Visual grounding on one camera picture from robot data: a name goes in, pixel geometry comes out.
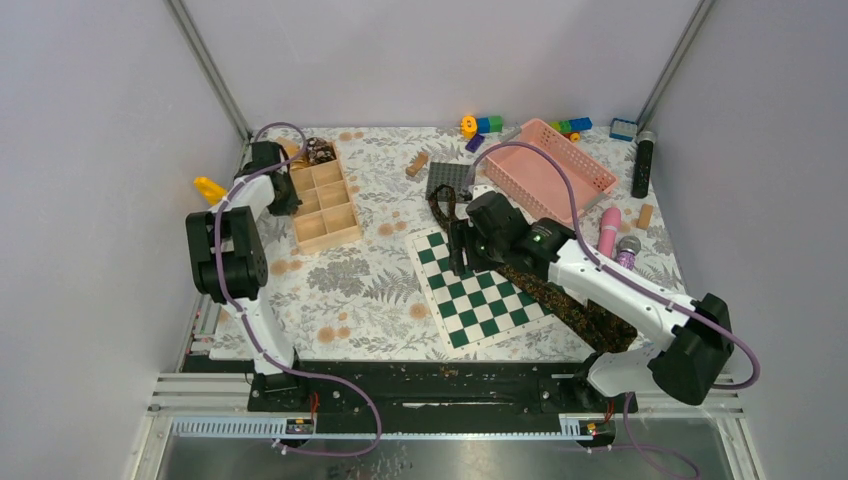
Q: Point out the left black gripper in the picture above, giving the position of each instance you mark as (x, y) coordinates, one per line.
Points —
(290, 205)

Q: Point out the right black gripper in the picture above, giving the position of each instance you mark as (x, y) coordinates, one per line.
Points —
(461, 234)

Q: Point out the wooden compartment box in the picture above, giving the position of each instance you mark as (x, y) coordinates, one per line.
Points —
(327, 217)

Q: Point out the black key-patterned necktie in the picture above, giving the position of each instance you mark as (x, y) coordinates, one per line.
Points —
(599, 328)

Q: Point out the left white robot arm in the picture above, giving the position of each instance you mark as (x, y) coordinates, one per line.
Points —
(227, 257)

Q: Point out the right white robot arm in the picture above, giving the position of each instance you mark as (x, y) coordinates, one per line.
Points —
(689, 344)

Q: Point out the rolled golden tie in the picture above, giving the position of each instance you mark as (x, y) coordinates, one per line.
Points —
(298, 162)

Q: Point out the rolled floral black tie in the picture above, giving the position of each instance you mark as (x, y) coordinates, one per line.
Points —
(320, 151)

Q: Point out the yellow toy ladder vehicle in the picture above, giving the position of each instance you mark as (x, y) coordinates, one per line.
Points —
(209, 190)

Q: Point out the pink perforated plastic basket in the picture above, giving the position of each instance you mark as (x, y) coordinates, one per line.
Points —
(548, 174)

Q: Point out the grey studded baseplate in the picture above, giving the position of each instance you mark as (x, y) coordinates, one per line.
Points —
(452, 175)

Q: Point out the green white chessboard mat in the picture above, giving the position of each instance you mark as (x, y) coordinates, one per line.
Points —
(474, 310)

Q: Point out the purple toy brick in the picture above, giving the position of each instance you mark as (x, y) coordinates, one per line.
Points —
(475, 143)

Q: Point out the small wooden arch block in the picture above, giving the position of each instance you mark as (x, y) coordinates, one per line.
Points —
(417, 164)

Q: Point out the green toy brick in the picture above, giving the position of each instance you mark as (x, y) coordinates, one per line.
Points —
(495, 124)

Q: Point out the pink toy microphone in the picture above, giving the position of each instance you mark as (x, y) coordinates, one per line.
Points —
(610, 223)

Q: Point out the yellow round toy block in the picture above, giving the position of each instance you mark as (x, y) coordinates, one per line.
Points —
(468, 126)

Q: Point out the multicolour toy brick train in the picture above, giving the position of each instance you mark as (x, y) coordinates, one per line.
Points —
(572, 129)

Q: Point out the purple glitter toy microphone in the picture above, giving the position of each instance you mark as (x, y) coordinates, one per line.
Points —
(628, 248)

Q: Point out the small wooden rectangular block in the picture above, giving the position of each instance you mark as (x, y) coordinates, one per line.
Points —
(645, 217)

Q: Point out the blue grey toy brick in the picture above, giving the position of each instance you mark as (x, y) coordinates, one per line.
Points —
(624, 130)

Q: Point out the black toy microphone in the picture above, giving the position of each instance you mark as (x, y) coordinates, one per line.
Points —
(645, 143)

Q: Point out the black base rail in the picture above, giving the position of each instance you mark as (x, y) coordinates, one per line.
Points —
(357, 397)

